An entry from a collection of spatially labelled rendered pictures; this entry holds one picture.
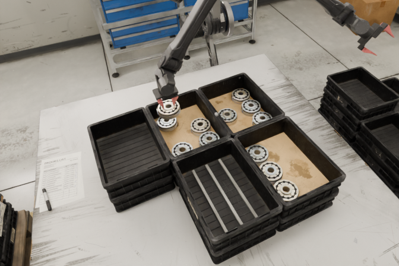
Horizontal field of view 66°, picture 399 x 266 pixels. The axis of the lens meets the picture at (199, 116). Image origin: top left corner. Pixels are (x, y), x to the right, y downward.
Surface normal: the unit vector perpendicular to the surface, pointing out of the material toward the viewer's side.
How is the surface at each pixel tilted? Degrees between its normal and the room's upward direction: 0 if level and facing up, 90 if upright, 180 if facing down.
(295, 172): 0
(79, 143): 0
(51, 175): 0
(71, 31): 90
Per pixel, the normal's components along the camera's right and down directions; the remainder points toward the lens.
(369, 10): 0.11, 0.68
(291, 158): -0.07, -0.72
